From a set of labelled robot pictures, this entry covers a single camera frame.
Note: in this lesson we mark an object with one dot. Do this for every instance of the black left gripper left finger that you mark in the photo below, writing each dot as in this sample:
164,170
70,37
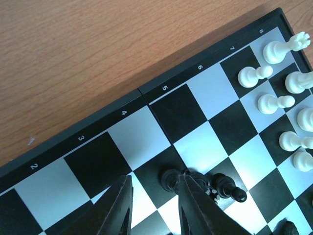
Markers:
111,214

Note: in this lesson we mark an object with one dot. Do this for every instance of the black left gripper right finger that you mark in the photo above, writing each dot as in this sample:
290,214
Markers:
200,215

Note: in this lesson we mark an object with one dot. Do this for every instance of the black pawn chess piece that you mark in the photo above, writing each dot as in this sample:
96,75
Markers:
226,188

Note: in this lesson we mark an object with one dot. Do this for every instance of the black and white chessboard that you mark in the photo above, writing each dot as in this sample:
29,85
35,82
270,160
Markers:
195,116

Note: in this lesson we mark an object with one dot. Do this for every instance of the black rook chess piece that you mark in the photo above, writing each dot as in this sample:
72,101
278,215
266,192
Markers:
169,180

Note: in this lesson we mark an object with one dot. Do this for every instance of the black pile of chess pieces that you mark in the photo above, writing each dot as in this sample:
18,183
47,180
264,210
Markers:
285,227

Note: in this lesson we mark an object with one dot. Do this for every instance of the white pawn near rook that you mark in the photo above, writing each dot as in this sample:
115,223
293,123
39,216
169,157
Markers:
248,77

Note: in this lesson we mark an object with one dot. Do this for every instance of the white knight far side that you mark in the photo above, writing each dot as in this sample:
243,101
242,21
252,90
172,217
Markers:
297,82

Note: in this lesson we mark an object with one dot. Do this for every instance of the white rook far corner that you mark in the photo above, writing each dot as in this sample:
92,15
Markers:
274,52

